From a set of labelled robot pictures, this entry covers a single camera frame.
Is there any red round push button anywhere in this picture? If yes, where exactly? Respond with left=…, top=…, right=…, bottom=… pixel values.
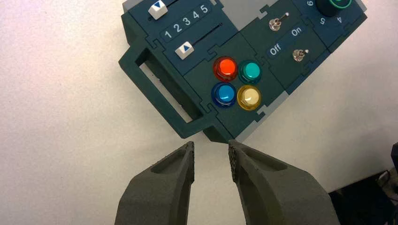
left=213, top=56, right=239, bottom=83

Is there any white slider knob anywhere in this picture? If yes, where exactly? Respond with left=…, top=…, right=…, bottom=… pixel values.
left=148, top=0, right=169, bottom=21
left=175, top=41, right=195, bottom=60

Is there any yellow round push button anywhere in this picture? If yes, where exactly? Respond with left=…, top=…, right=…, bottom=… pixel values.
left=237, top=84, right=262, bottom=111

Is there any dark teal control box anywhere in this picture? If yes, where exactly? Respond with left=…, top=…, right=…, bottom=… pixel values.
left=118, top=0, right=368, bottom=144

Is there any blue round push button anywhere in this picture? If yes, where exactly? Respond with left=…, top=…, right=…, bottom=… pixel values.
left=211, top=82, right=237, bottom=108

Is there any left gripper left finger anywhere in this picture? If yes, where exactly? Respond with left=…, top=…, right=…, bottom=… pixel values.
left=114, top=141, right=196, bottom=225

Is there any green rotary dial knob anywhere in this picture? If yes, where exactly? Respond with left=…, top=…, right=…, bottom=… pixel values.
left=314, top=0, right=353, bottom=18

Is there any green round push button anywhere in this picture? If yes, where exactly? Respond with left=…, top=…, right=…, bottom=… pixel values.
left=237, top=60, right=263, bottom=85

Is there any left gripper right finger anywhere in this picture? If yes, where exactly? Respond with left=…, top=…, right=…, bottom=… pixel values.
left=228, top=139, right=341, bottom=225

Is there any metal toggle switch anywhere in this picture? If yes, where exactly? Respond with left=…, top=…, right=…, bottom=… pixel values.
left=292, top=49, right=310, bottom=62
left=268, top=12, right=290, bottom=32

